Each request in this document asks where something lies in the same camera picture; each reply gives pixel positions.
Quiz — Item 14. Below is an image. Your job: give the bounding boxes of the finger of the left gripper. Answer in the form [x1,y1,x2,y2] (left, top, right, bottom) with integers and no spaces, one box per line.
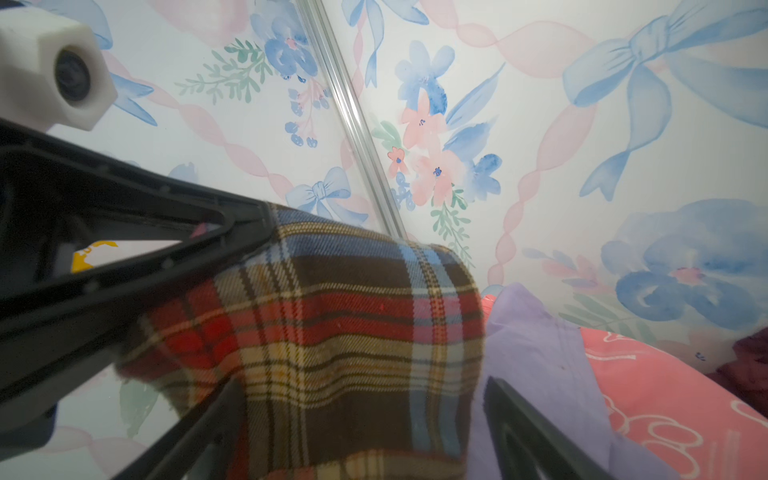
[1,121,275,431]

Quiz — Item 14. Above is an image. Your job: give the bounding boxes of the maroon cloth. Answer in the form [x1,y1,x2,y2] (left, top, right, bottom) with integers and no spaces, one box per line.
[707,328,768,416]

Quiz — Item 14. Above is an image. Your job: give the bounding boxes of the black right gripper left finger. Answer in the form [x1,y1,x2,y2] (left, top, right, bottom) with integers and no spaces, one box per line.
[115,379,243,480]

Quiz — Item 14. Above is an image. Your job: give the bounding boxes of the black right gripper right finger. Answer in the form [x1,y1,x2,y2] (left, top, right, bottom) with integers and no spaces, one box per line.
[483,377,612,480]

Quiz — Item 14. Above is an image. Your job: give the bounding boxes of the pink patterned cloth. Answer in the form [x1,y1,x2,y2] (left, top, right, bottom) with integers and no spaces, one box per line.
[482,294,767,479]

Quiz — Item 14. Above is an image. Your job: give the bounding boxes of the aluminium corner post left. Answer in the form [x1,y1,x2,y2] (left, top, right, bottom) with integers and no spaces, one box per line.
[296,0,407,239]

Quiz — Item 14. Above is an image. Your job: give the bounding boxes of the plaid tartan cloth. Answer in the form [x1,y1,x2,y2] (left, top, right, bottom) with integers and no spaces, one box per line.
[116,205,484,479]

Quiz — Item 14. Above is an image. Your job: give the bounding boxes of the lavender purple cloth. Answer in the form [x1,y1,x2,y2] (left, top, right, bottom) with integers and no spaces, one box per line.
[467,284,678,479]

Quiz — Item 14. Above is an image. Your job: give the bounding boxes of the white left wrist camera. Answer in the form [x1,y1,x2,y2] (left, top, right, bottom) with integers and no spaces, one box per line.
[1,1,118,132]

